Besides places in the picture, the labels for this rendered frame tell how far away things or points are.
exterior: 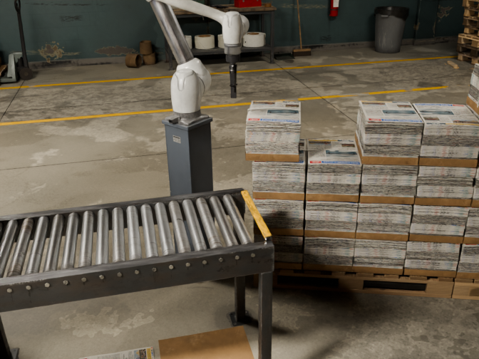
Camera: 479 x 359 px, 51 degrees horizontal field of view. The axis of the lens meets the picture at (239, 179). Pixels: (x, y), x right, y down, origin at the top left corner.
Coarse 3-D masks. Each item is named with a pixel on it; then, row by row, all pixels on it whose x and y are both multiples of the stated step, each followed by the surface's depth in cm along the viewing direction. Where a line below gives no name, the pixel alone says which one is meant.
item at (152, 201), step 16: (208, 192) 246; (224, 192) 246; (240, 192) 246; (80, 208) 233; (96, 208) 233; (112, 208) 234; (224, 208) 247; (240, 208) 249; (64, 224) 232; (80, 224) 234; (96, 224) 235; (0, 240) 228; (16, 240) 230
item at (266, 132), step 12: (252, 120) 261; (264, 120) 261; (276, 120) 261; (288, 120) 261; (300, 120) 262; (252, 132) 264; (264, 132) 264; (276, 132) 263; (288, 132) 262; (252, 144) 267; (264, 144) 267; (276, 144) 266; (288, 144) 265
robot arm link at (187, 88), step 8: (176, 72) 272; (184, 72) 271; (192, 72) 272; (176, 80) 270; (184, 80) 269; (192, 80) 271; (200, 80) 280; (176, 88) 271; (184, 88) 270; (192, 88) 271; (200, 88) 278; (176, 96) 273; (184, 96) 271; (192, 96) 273; (200, 96) 280; (176, 104) 275; (184, 104) 273; (192, 104) 274; (176, 112) 277; (184, 112) 275; (192, 112) 276
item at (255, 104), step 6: (252, 102) 290; (258, 102) 290; (264, 102) 290; (270, 102) 290; (276, 102) 290; (282, 102) 290; (288, 102) 290; (294, 102) 290; (300, 102) 292; (294, 108) 279; (300, 108) 279
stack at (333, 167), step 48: (336, 144) 293; (288, 192) 278; (336, 192) 274; (384, 192) 271; (432, 192) 268; (288, 240) 291; (336, 240) 287; (384, 240) 284; (336, 288) 301; (384, 288) 300; (432, 288) 294
